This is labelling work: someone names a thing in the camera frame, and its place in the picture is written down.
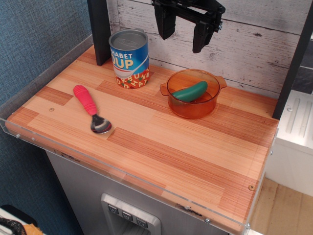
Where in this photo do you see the clear acrylic table guard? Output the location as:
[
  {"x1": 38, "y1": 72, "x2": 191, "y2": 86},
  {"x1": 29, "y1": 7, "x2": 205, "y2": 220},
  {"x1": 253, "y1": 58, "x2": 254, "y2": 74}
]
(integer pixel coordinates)
[{"x1": 0, "y1": 34, "x2": 279, "y2": 235}]

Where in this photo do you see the grey toy fridge cabinet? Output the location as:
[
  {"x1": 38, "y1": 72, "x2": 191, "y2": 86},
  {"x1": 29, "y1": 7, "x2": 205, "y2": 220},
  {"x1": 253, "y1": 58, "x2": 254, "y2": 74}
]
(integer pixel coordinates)
[{"x1": 47, "y1": 152, "x2": 226, "y2": 235}]

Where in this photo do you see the black vertical post left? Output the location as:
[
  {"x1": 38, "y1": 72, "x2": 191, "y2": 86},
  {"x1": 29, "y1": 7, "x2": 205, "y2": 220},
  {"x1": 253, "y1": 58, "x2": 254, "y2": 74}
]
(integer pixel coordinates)
[{"x1": 87, "y1": 0, "x2": 111, "y2": 66}]

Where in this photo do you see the white toy sink unit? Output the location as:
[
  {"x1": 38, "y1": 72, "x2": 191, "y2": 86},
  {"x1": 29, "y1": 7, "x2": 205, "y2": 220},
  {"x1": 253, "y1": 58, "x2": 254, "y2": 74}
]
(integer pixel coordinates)
[{"x1": 265, "y1": 90, "x2": 313, "y2": 196}]

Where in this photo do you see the orange transparent plastic pot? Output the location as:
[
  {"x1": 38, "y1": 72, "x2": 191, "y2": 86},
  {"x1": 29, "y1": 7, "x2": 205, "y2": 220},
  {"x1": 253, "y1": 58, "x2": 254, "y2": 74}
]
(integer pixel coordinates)
[{"x1": 160, "y1": 69, "x2": 227, "y2": 119}]

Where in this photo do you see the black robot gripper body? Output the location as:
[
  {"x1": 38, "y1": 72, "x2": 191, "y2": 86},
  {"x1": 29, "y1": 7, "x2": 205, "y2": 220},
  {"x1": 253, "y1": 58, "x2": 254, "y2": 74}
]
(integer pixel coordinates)
[{"x1": 152, "y1": 0, "x2": 225, "y2": 32}]

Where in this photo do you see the silver ice dispenser panel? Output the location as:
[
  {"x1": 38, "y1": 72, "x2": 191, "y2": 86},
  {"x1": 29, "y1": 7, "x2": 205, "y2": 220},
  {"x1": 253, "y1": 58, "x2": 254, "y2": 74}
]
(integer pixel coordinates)
[{"x1": 101, "y1": 193, "x2": 161, "y2": 235}]

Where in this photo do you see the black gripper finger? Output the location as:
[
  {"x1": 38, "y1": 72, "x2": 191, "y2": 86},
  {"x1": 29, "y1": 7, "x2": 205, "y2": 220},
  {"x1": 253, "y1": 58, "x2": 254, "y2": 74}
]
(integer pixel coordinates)
[
  {"x1": 192, "y1": 18, "x2": 218, "y2": 53},
  {"x1": 154, "y1": 4, "x2": 176, "y2": 40}
]

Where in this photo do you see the black mesh orange object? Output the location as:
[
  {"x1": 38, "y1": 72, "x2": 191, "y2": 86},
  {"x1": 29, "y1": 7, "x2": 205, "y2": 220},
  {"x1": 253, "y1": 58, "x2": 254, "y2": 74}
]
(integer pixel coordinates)
[{"x1": 0, "y1": 205, "x2": 44, "y2": 235}]

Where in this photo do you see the black vertical post right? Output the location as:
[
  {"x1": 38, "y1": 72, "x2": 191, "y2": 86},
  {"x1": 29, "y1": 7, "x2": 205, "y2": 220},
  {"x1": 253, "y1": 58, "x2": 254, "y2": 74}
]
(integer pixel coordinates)
[{"x1": 272, "y1": 3, "x2": 313, "y2": 120}]

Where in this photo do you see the red handled metal spoon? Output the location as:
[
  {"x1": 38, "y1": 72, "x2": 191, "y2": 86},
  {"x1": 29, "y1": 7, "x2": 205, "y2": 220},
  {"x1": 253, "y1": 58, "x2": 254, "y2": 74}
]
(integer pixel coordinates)
[{"x1": 73, "y1": 85, "x2": 112, "y2": 134}]

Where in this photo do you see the green toy pickle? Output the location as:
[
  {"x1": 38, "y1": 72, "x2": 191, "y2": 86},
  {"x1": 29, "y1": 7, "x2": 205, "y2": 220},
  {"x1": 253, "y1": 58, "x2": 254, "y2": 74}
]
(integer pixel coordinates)
[{"x1": 172, "y1": 81, "x2": 208, "y2": 102}]

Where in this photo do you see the black vertical post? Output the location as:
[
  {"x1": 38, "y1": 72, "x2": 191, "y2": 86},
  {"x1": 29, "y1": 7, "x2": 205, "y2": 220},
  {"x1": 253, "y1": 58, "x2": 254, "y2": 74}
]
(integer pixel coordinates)
[
  {"x1": 272, "y1": 3, "x2": 313, "y2": 120},
  {"x1": 87, "y1": 0, "x2": 111, "y2": 66}
]

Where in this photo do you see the blue alphabet soup can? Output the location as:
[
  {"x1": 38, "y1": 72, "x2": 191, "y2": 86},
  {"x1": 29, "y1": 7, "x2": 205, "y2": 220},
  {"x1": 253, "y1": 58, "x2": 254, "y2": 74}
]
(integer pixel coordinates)
[{"x1": 109, "y1": 28, "x2": 150, "y2": 89}]

